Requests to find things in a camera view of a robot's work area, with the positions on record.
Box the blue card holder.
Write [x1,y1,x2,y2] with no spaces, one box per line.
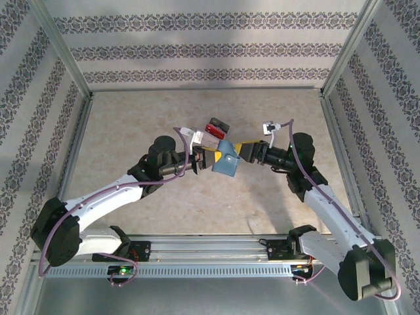
[211,140,242,179]

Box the pale floral card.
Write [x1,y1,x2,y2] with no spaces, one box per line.
[200,132,221,151]

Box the red cards stack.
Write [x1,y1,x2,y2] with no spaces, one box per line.
[203,122,228,140]

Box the black card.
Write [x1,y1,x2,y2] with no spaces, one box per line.
[209,116,231,131]

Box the red and white box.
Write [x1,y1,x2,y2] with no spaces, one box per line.
[199,116,231,151]

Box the controller board with green light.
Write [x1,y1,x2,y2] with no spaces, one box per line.
[107,265,136,277]

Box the grey metal sheet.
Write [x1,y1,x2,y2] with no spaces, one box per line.
[19,264,404,315]

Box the aluminium table side rail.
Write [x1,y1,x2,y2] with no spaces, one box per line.
[318,93,375,237]
[44,93,96,240]

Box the aluminium frame crossbar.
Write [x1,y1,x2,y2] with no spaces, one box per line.
[89,85,326,94]

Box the aluminium mounting rail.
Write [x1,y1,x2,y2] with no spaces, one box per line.
[31,233,390,265]

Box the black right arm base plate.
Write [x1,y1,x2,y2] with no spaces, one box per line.
[266,238,326,263]

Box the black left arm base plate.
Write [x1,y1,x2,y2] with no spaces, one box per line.
[92,241,152,263]

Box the grey slotted cable duct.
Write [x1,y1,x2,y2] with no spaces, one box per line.
[43,264,293,280]

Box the aluminium frame post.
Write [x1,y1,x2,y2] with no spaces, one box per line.
[318,0,385,99]
[29,0,96,99]

